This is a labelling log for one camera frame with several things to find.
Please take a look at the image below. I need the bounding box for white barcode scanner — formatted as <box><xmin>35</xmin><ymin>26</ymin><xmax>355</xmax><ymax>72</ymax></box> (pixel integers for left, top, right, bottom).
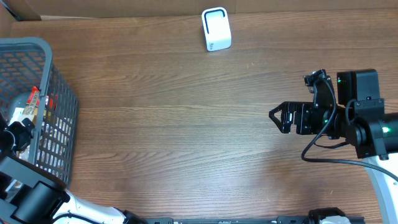
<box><xmin>201</xmin><ymin>7</ymin><xmax>232</xmax><ymax>52</ymax></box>

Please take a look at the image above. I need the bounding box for grey plastic mesh basket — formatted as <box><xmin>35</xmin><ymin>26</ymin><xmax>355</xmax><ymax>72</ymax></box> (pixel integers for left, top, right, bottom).
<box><xmin>1</xmin><ymin>37</ymin><xmax>79</xmax><ymax>184</ymax></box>

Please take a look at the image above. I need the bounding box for brown cardboard backdrop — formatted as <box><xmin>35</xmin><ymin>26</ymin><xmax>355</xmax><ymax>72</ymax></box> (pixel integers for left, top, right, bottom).
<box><xmin>1</xmin><ymin>0</ymin><xmax>397</xmax><ymax>20</ymax></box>

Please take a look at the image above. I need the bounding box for brown white snack bag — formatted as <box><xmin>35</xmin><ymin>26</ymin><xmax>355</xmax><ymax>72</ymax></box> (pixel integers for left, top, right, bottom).
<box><xmin>9</xmin><ymin>107</ymin><xmax>24</xmax><ymax>125</ymax></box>

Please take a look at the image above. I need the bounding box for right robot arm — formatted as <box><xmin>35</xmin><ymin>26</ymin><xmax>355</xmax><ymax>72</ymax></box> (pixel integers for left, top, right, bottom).
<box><xmin>269</xmin><ymin>69</ymin><xmax>397</xmax><ymax>223</ymax></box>

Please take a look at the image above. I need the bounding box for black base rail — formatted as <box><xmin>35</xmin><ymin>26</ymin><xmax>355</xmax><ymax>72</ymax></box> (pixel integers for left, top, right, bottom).
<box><xmin>146</xmin><ymin>215</ymin><xmax>366</xmax><ymax>224</ymax></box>

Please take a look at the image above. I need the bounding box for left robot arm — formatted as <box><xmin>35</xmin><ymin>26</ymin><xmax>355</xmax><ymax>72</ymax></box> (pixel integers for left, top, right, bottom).
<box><xmin>1</xmin><ymin>118</ymin><xmax>145</xmax><ymax>224</ymax></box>

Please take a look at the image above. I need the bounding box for red San Remo spaghetti pack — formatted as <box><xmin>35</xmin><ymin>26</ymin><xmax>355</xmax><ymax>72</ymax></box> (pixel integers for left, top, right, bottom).
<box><xmin>22</xmin><ymin>86</ymin><xmax>58</xmax><ymax>117</ymax></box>

